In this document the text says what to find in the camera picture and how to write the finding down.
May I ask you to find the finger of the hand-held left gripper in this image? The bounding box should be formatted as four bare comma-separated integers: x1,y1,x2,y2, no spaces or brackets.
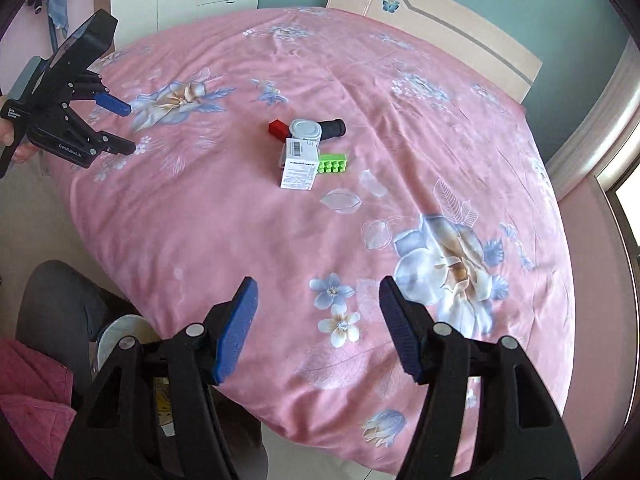
75,73,132,116
61,104,137,157

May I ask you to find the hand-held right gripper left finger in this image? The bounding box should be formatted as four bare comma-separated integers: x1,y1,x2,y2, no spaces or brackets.
54,276,261,480

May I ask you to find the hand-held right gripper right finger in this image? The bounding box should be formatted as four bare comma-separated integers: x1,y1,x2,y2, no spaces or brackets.
378,276,581,480

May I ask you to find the white labelled carton box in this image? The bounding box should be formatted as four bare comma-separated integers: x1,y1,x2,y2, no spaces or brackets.
278,137,321,192

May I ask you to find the green building brick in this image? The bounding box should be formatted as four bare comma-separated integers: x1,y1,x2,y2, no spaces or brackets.
316,152,350,176

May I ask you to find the white jar with grey lid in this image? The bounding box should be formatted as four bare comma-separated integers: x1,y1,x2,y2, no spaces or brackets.
286,119,323,149

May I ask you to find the black sock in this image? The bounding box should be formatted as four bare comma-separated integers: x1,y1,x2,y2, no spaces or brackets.
317,119,347,140

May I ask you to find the person's left hand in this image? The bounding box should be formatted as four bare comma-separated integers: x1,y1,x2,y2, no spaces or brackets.
0,121,38,163

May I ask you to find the bed with pink floral sheet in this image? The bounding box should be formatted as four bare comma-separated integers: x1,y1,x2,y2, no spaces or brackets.
50,7,576,476

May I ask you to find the person's leg in dark trousers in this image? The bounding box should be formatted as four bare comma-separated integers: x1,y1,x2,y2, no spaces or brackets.
15,260,146,403

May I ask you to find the person's pink garment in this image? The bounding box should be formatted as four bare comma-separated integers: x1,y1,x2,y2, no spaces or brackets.
0,337,77,478

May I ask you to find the window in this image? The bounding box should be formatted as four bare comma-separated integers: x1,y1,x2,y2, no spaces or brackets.
595,157,640,263

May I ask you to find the light wooden headboard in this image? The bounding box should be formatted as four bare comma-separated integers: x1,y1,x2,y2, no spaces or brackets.
326,0,544,104

